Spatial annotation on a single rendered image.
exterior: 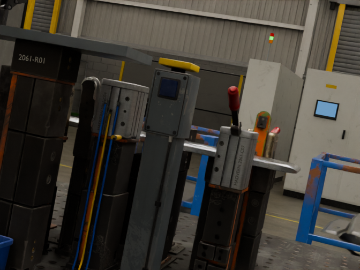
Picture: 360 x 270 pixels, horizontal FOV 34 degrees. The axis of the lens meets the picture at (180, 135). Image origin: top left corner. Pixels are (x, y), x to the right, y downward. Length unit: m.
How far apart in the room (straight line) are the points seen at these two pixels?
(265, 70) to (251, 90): 0.39
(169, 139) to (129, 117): 0.21
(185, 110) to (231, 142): 0.17
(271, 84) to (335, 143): 1.32
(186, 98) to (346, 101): 8.15
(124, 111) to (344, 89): 8.02
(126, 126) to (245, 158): 0.25
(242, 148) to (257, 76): 8.12
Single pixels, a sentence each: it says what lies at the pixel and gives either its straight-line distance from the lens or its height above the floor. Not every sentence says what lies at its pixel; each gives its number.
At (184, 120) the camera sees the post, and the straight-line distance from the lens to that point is 1.01.
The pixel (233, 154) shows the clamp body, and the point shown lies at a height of 1.01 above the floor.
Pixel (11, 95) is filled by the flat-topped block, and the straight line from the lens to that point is 1.13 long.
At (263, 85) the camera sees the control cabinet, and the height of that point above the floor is 1.61.
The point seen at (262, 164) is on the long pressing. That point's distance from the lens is 1.25.
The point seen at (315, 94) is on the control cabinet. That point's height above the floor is 1.63.
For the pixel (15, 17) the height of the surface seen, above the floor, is 1.53.
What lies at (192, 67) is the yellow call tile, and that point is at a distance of 1.01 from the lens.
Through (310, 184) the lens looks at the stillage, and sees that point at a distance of 3.03.
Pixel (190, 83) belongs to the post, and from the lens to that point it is 1.00.
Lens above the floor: 1.09
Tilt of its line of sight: 3 degrees down
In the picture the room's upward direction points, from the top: 11 degrees clockwise
